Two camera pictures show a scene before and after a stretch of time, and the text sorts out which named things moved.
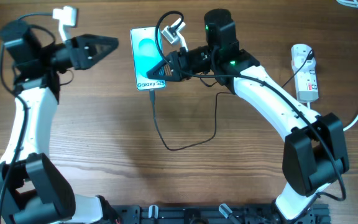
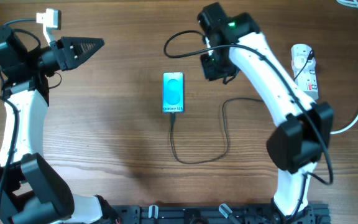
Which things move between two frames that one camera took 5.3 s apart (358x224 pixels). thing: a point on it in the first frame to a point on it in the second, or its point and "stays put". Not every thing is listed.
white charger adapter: x=299 y=53 stays put
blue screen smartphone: x=146 y=55 to x=173 y=92
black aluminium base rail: x=210 y=214 stays put
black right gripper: x=180 y=66 to x=211 y=73
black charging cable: x=174 y=149 to x=173 y=123
